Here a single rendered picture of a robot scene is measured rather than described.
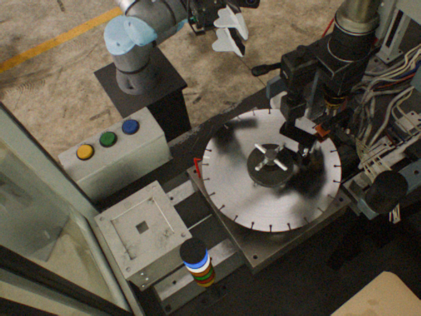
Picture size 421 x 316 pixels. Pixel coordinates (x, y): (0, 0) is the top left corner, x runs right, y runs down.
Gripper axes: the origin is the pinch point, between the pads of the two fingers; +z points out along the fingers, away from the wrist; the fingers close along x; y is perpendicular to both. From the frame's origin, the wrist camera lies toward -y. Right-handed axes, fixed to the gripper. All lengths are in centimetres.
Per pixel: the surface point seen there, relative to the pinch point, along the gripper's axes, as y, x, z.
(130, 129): 23.8, -34.8, -13.3
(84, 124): 36, -129, -96
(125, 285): 38, -49, 23
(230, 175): 6.5, -27.7, 13.4
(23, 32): 55, -132, -188
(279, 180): -2.8, -25.2, 20.0
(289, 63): -2.4, 4.4, 12.0
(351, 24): -10.5, 12.9, 14.6
